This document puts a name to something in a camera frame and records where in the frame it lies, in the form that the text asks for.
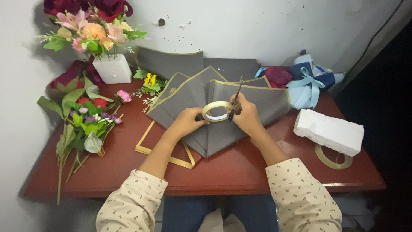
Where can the person's left hand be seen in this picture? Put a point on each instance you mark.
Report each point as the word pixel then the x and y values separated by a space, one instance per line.
pixel 186 122

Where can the person's right hand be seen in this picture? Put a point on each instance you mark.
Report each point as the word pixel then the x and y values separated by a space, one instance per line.
pixel 247 116

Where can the person's left fingers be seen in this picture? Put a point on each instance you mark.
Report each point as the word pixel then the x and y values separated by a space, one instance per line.
pixel 202 113

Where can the clear tape roll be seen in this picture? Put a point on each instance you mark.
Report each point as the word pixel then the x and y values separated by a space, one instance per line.
pixel 325 159
pixel 217 111

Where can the dark scissors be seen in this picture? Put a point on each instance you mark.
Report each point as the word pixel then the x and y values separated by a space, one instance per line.
pixel 236 101

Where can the folded grey wrapping paper fan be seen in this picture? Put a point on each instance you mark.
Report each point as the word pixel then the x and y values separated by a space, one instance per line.
pixel 219 109

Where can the grey gold-edged wrapping sheet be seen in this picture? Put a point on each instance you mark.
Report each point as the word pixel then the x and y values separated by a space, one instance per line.
pixel 196 63

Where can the red wooden table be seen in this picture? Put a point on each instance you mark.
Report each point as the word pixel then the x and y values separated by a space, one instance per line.
pixel 206 167

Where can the transparent gold-edged wrapping sheet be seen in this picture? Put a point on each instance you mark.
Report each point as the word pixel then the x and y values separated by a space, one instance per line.
pixel 161 151

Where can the yellow artificial flower sprig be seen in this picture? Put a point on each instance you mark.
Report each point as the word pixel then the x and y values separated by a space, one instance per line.
pixel 149 84

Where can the pink artificial flower stem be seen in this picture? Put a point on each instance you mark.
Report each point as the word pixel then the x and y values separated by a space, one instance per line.
pixel 123 96

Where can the white foam flower base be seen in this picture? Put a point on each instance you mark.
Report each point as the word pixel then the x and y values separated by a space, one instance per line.
pixel 112 69

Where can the blue wrapped bouquet with ribbon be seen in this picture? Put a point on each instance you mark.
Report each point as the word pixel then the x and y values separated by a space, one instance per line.
pixel 299 80

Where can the person's legs in blue trousers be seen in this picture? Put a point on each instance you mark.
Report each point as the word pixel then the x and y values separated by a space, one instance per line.
pixel 222 214

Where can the artificial flower bunch with leaves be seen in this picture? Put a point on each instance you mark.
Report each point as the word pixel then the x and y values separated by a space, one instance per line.
pixel 80 125

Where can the white foam block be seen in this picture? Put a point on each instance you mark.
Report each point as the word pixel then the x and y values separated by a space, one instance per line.
pixel 328 131

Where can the maroon rose with leaves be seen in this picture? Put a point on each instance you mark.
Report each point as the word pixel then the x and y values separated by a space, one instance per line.
pixel 72 79

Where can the mixed artificial flower arrangement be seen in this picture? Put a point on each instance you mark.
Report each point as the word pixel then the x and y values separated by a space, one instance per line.
pixel 91 34

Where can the dark red artificial roses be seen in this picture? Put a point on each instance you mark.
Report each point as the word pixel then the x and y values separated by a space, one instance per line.
pixel 90 8

